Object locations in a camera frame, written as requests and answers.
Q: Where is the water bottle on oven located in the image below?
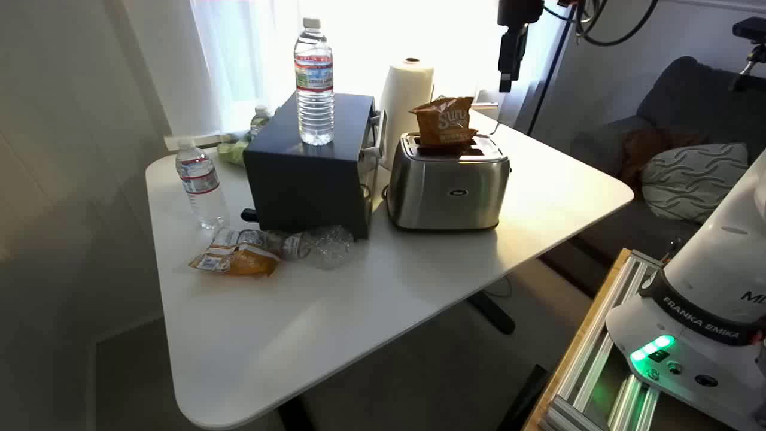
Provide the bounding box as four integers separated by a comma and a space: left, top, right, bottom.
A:
293, 16, 333, 146

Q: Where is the white paper towel roll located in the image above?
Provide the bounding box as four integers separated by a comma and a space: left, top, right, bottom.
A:
380, 57, 434, 167

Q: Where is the black hanging cable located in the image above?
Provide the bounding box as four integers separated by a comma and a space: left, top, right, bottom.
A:
544, 0, 660, 47

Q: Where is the water bottle on table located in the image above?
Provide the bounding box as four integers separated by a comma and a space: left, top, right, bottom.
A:
176, 140, 231, 230

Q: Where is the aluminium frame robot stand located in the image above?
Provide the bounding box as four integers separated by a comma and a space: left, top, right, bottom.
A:
521, 246, 737, 431

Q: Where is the small orange snack packet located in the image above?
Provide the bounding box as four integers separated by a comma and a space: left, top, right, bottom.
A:
189, 246, 281, 277

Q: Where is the silver two-slot toaster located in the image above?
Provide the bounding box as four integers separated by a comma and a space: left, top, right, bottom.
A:
386, 133, 512, 233

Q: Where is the crumpled clear plastic wrapper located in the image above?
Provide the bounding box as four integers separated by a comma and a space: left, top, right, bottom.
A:
209, 222, 359, 270

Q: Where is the patterned grey pillow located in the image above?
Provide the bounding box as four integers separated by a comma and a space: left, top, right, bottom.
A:
641, 143, 749, 222

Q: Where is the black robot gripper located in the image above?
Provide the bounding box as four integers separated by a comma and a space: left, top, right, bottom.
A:
497, 0, 544, 93

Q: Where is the dark grey sofa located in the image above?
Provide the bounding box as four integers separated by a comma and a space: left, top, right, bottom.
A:
544, 57, 766, 296

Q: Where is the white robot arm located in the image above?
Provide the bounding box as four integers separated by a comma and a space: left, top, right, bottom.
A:
544, 57, 766, 431

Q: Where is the black toaster oven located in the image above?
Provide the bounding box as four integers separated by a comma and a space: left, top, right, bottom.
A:
245, 93, 379, 239

